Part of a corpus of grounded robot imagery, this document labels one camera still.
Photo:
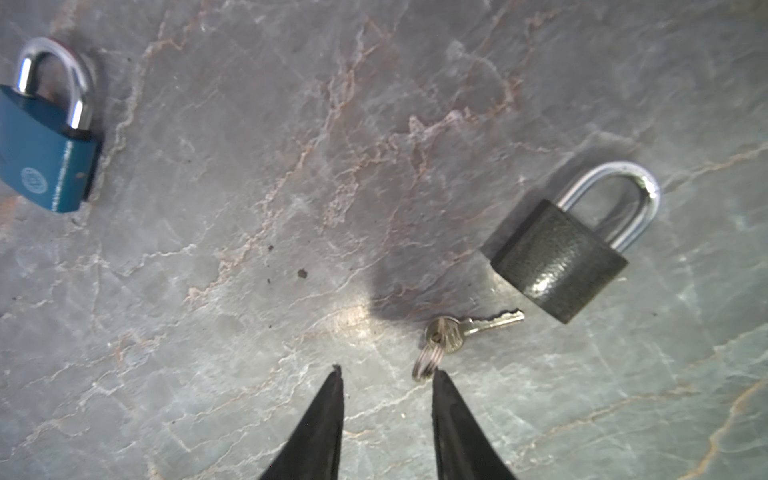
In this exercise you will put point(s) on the silver key with ring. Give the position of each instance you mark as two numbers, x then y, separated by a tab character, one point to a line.
446	335

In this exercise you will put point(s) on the dark padlock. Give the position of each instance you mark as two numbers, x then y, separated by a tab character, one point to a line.
559	263

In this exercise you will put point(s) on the blue padlock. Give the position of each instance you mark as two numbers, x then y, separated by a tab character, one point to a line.
48	153

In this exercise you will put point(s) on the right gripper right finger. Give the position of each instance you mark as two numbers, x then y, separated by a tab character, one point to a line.
461	448

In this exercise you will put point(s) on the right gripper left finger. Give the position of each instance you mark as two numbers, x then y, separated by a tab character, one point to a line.
313	450

